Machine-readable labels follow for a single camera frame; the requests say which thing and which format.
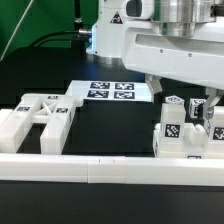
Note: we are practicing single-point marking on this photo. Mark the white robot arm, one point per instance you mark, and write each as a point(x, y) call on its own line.
point(106, 33)

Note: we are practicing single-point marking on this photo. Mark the white chair seat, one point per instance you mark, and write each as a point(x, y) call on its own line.
point(192, 146)

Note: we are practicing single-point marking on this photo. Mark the black pole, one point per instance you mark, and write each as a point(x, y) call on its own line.
point(77, 15)

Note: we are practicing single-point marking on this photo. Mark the white chair back frame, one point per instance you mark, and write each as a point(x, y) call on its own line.
point(56, 112)

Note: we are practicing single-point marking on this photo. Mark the thin white rod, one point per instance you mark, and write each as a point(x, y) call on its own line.
point(16, 29)

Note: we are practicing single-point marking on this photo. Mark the white tagged cube left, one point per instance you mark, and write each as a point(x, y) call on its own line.
point(174, 100)

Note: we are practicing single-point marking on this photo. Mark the white tagged cube right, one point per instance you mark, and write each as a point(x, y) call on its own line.
point(194, 106)

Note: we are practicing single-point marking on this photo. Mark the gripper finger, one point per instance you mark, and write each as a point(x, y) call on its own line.
point(214, 96)

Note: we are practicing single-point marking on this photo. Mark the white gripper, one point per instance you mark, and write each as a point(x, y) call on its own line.
point(176, 39)

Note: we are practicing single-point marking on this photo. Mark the white tagged cube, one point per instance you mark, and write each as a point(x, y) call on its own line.
point(174, 100)
point(194, 106)

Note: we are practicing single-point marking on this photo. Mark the white U-shaped obstacle fence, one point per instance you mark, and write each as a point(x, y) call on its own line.
point(121, 170)

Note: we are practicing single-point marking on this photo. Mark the white marker sheet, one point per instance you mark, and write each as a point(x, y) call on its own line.
point(111, 91)

